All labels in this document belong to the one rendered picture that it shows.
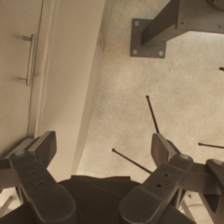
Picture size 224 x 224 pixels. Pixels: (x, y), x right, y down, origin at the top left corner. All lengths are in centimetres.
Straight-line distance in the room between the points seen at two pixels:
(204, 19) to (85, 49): 38
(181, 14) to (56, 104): 52
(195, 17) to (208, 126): 135
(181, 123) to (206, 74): 50
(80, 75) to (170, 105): 108
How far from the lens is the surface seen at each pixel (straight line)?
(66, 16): 65
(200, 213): 166
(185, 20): 55
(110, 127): 151
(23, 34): 55
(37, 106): 65
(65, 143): 70
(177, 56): 152
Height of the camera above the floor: 140
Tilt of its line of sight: 74 degrees down
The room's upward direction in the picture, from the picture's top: 177 degrees clockwise
